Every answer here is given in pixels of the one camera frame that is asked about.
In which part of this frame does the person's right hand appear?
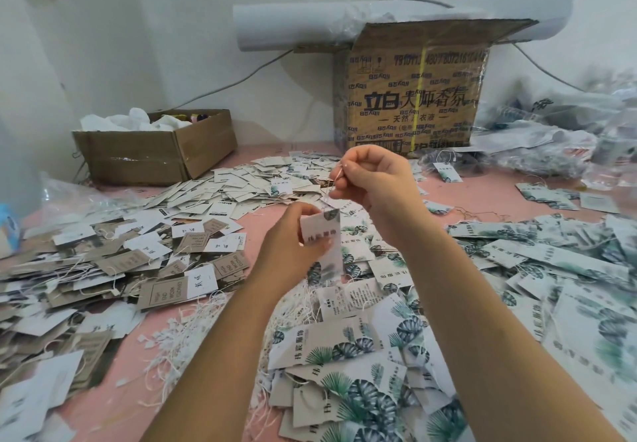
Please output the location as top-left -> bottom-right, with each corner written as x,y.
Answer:
330,144 -> 436,251

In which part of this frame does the person's left hand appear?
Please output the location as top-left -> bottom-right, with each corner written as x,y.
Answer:
249,202 -> 336,301

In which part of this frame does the single white leaf print tag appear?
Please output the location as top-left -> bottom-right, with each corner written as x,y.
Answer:
301,208 -> 344,283

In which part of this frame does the heap of small tags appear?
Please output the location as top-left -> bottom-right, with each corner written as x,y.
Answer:
139,152 -> 454,227

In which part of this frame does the pile of white strings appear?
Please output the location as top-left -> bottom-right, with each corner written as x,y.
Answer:
134,282 -> 310,428

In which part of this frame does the pile of green leaf tags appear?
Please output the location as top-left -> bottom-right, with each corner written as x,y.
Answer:
267,212 -> 637,442

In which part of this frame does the pile of brown white tags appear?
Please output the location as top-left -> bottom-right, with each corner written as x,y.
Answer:
0,208 -> 250,442

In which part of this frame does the person's right forearm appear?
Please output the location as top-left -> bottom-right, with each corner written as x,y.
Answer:
403,232 -> 623,442

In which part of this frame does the person's left forearm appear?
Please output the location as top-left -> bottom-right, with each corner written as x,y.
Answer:
141,287 -> 290,442

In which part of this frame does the large printed cardboard box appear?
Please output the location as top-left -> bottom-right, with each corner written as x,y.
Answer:
333,19 -> 539,159

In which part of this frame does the small open cardboard box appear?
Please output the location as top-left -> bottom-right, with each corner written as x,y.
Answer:
72,108 -> 238,187

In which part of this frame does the white roll in plastic wrap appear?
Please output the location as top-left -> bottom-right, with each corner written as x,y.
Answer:
233,0 -> 573,52

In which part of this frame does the heap of clear plastic bags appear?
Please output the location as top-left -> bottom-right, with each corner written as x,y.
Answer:
472,68 -> 637,191

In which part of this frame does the white crumpled material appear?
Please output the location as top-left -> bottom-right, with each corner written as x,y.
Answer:
80,107 -> 192,131

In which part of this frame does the clear plastic bag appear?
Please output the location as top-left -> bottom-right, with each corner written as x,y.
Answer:
40,173 -> 123,221

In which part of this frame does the blue tissue pack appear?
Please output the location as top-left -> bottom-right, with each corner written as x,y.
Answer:
0,202 -> 21,259

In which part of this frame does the black cable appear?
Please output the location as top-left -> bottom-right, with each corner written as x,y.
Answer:
169,48 -> 295,110

